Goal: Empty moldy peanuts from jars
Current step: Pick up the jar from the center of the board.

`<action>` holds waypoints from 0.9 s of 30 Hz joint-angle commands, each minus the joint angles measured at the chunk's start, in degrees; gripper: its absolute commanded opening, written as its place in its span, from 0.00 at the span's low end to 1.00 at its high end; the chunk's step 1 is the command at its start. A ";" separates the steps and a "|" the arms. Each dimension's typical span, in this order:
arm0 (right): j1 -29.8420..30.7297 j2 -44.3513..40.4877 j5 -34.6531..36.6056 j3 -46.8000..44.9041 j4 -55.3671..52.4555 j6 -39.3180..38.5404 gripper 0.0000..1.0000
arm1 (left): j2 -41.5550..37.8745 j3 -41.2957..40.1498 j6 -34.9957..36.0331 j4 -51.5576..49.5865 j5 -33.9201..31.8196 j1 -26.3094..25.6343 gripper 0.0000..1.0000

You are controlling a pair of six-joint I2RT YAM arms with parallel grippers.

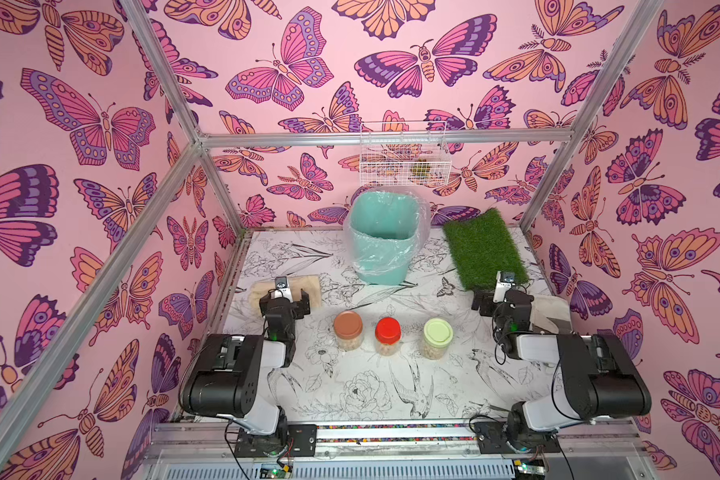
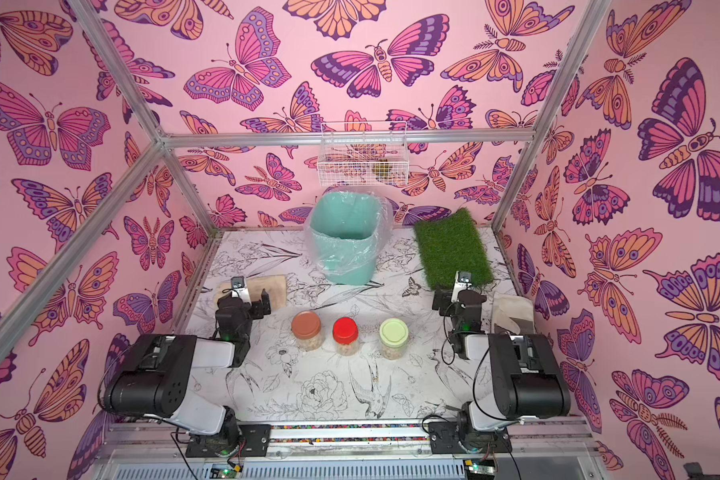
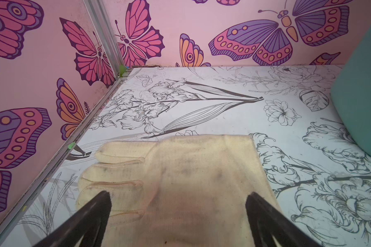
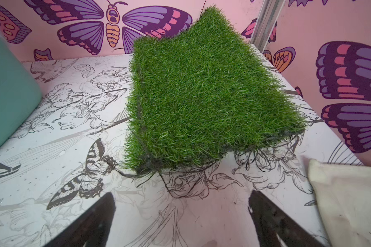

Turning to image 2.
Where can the clear plastic bin liner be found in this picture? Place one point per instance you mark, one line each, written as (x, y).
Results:
(381, 231)

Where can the green object in basket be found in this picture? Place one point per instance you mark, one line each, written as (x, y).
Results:
(381, 169)

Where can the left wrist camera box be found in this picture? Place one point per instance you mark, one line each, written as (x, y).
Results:
(239, 289)

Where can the red lid peanut jar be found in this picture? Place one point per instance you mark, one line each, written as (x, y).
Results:
(346, 336)

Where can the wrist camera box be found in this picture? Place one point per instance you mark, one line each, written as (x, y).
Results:
(462, 281)
(239, 289)

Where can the beige cloth glove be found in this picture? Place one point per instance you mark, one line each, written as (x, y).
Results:
(512, 314)
(274, 286)

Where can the green artificial grass mat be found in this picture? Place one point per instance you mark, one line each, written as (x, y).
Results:
(449, 245)

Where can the left beige cloth glove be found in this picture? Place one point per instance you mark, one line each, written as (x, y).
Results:
(274, 286)

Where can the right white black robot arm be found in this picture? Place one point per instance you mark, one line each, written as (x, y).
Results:
(516, 374)

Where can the white wire wall basket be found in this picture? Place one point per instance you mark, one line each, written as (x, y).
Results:
(348, 149)

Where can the right beige cloth glove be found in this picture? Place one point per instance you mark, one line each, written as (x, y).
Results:
(512, 314)

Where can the green lid peanut jar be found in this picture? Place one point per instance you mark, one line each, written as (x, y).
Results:
(393, 336)

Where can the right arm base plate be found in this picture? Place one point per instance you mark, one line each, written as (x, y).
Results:
(449, 437)

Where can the brown jar lid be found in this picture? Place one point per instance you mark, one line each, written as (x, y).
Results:
(306, 325)

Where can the mint green trash bin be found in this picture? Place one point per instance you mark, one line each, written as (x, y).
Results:
(343, 240)

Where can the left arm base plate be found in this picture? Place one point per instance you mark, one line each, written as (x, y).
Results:
(247, 441)

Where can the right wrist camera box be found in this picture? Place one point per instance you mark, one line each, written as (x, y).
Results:
(462, 281)

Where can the peanut jar clear plastic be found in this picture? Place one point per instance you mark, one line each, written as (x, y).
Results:
(311, 344)

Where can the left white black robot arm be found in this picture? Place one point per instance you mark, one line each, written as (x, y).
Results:
(152, 381)

